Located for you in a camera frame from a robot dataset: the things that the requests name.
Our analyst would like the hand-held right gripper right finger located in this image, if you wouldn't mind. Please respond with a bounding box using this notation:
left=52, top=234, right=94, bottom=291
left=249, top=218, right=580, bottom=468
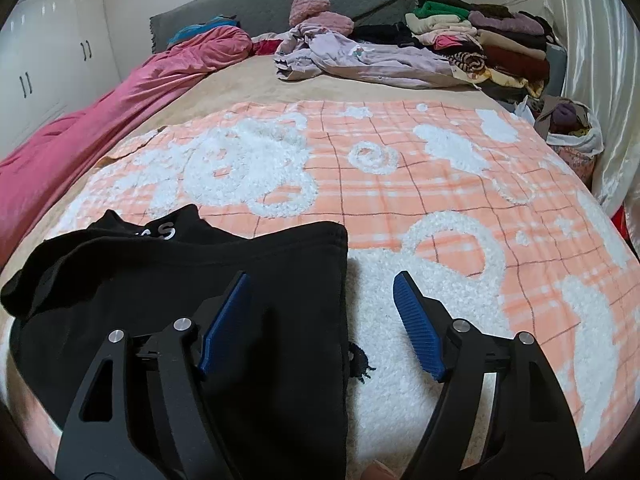
left=392, top=271, right=586, bottom=480

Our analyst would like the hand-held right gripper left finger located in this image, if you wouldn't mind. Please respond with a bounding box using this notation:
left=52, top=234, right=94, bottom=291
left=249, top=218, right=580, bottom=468
left=55, top=271, right=251, bottom=480

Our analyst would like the black sweater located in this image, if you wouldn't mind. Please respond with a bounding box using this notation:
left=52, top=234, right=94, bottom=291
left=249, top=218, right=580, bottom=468
left=0, top=204, right=351, bottom=480

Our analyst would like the white bag of clothes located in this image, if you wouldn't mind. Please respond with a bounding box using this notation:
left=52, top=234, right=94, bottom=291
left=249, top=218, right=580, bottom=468
left=515, top=95, right=606, bottom=161

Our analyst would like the pile of folded clothes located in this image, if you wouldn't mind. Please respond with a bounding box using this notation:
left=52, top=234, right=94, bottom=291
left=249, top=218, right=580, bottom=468
left=352, top=0, right=568, bottom=98

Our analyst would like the peach plaid blanket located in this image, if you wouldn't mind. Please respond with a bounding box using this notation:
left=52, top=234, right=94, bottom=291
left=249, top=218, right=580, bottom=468
left=7, top=100, right=640, bottom=480

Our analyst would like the floral fabric bag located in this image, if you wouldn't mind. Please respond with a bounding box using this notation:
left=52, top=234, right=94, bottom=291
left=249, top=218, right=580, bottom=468
left=551, top=143, right=599, bottom=189

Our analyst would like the pink quilt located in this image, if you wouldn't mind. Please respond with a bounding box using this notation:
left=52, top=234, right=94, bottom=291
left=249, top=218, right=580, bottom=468
left=0, top=25, right=253, bottom=266

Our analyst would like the red object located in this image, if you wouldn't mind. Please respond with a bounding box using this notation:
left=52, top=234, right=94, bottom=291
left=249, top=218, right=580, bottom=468
left=612, top=205, right=634, bottom=247

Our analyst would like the beige bed sheet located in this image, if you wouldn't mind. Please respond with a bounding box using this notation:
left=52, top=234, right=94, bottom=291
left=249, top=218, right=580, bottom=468
left=97, top=55, right=501, bottom=161

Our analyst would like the lilac garment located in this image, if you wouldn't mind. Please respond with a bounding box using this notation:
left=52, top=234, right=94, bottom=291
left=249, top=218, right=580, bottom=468
left=272, top=22, right=481, bottom=88

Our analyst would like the dark red cloth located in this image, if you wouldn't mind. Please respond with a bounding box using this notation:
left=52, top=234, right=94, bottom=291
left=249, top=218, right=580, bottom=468
left=252, top=37, right=291, bottom=56

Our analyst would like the blue cloth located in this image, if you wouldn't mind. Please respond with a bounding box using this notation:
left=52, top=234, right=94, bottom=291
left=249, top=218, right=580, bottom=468
left=167, top=15, right=240, bottom=48

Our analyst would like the pink garment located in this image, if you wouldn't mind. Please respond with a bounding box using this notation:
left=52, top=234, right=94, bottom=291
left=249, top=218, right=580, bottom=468
left=300, top=12, right=355, bottom=36

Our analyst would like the white curtain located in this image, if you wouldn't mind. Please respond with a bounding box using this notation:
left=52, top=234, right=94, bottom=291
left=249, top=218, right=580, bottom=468
left=542, top=0, right=640, bottom=221

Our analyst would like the pink fluffy cloth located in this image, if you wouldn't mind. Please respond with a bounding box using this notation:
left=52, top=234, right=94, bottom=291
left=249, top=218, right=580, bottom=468
left=290, top=0, right=332, bottom=27

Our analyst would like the white wardrobe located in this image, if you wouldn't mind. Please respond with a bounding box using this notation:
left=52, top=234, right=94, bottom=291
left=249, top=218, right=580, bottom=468
left=0, top=0, right=121, bottom=146

